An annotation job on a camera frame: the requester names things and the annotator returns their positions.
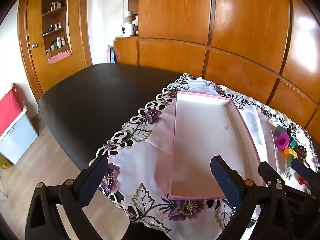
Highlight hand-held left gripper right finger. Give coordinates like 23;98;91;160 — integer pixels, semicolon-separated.
210;155;297;240

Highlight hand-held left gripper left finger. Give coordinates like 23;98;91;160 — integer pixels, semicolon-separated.
24;155;109;240

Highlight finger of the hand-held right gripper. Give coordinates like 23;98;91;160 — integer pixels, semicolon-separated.
258;162;284;188
291;159;317;195

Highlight green and white toy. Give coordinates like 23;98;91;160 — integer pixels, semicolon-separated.
285;156;297;179

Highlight orange toy block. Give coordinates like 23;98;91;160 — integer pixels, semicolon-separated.
283;147;298;158

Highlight grey canister with black cap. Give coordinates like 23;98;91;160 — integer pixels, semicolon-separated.
275;126;292;137

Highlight pink shallow box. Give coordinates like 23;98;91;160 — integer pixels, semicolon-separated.
167;91;267;201

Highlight white floral embroidered tablecloth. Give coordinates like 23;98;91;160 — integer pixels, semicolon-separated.
89;73;320;233

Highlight white storage box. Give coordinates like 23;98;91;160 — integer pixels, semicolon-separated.
0;105;39;165

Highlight yellow object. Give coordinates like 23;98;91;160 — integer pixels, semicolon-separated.
0;154;13;169

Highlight red cloth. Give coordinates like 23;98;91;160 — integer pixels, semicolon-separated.
0;84;24;137

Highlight pink and blue item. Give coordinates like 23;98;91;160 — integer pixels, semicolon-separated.
107;45;116;64

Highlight small white bottles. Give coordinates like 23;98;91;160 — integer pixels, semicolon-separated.
51;37;66;50

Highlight white jug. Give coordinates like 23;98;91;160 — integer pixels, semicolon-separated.
122;23;134;37

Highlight wooden wardrobe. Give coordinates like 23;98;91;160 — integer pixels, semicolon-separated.
112;0;320;135

